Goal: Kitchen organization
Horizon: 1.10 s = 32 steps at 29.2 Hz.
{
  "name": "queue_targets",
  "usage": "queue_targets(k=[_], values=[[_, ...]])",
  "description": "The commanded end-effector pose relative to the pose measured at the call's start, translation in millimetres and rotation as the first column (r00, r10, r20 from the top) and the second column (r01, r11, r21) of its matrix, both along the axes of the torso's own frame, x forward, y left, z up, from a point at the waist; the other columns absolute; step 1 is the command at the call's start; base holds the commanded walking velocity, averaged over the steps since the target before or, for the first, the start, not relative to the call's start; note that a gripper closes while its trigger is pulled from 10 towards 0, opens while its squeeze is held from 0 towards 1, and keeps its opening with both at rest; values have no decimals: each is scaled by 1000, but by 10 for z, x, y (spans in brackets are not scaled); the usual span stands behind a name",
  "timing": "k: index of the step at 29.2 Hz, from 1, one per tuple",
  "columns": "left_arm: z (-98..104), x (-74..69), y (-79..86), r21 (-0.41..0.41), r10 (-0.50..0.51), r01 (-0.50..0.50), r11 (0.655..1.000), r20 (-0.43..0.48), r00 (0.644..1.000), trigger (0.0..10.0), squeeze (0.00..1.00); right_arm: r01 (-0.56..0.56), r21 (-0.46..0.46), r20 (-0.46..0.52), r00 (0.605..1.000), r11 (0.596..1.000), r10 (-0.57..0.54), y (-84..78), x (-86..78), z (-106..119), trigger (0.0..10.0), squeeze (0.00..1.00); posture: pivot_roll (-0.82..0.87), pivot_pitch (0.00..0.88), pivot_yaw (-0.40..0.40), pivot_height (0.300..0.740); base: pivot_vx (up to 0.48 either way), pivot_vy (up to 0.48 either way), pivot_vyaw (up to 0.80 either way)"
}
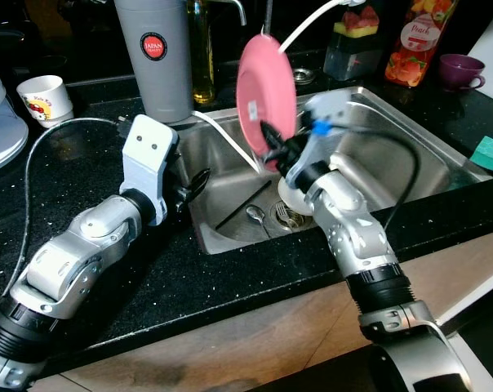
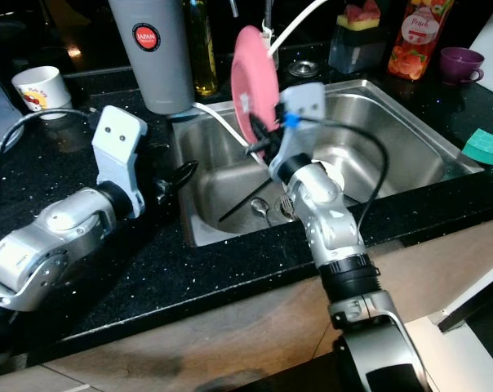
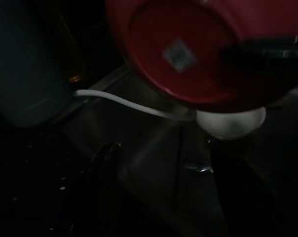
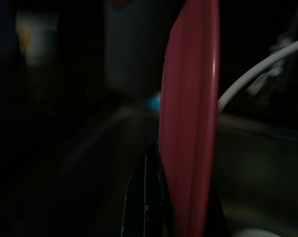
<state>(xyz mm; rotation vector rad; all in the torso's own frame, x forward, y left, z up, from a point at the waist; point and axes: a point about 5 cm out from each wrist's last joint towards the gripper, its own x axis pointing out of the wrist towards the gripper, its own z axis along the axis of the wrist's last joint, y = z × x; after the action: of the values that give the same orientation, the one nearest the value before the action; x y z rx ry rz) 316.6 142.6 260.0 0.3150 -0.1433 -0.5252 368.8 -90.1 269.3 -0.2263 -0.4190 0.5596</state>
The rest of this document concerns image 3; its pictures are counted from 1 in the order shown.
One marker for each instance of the grey water filter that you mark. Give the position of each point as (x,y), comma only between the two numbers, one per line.
(23,74)

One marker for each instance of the white bowl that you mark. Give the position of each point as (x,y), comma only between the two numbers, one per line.
(225,123)

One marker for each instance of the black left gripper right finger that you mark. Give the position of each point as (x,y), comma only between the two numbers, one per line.
(233,197)

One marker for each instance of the stainless steel sink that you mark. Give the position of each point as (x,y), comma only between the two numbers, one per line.
(151,160)

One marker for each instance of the pink plate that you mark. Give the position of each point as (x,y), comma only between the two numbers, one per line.
(163,81)

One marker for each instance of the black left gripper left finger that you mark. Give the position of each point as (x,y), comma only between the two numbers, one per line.
(102,192)

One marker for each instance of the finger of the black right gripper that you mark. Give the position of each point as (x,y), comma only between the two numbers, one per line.
(250,50)

